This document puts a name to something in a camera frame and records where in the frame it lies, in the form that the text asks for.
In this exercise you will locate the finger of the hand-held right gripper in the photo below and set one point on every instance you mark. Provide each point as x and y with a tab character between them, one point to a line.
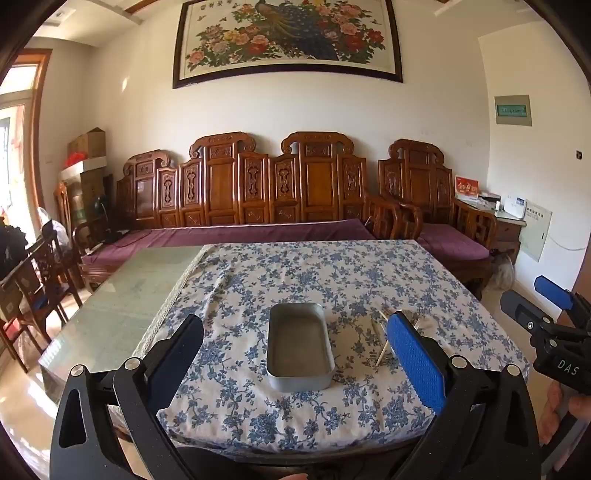
517	307
554	290

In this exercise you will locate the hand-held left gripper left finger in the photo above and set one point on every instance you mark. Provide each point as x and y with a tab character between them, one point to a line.
178	364

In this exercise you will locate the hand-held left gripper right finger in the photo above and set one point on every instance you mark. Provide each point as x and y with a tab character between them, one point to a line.
415	360

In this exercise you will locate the rectangular metal tin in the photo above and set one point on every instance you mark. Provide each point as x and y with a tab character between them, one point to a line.
295	341

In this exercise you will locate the person's right hand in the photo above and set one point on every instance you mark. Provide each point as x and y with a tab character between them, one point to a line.
550	410

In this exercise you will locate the grey fluffy thing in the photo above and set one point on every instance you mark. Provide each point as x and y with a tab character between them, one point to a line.
503	272

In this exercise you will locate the wooden side table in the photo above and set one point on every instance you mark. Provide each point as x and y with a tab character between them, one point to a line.
508	230

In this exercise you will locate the purple armchair cushion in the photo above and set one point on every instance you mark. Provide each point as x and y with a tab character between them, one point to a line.
455	242

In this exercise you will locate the white desk phone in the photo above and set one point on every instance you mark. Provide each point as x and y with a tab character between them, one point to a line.
515	206

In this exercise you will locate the small white box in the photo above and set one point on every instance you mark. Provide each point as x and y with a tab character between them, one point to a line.
489	202

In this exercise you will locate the blue floral tablecloth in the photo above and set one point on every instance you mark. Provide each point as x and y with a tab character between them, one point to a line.
323	277

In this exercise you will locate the long purple sofa cushion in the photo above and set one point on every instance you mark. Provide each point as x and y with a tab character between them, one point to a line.
184	235

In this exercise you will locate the red box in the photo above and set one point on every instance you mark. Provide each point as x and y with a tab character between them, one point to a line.
466	187

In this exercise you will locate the wooden dining chair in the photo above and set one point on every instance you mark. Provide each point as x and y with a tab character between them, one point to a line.
41	286

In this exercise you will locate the carved wooden armchair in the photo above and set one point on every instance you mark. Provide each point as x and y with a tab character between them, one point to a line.
415	180

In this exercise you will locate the black desk lamp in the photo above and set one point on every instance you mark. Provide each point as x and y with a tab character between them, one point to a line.
99	203

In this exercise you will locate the white plastic bag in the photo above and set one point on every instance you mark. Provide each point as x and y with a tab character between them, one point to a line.
55	228

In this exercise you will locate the long carved wooden sofa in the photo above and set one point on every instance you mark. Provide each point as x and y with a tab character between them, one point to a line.
221	184

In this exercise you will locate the large cardboard box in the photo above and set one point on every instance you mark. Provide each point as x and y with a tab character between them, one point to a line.
85	194

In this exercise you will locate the white open box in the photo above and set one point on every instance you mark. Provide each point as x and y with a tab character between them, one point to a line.
85	166

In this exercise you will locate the brown cardboard box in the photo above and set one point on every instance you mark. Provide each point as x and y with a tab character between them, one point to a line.
90	143

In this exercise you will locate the framed peacock painting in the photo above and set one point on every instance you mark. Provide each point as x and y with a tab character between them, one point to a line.
286	41

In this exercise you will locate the white wall cabinet panel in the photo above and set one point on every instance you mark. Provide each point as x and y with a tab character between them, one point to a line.
534	230

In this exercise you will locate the green wall panel box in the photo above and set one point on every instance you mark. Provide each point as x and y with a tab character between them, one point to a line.
512	110

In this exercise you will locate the wooden door frame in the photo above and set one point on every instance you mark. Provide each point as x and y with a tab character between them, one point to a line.
39	138

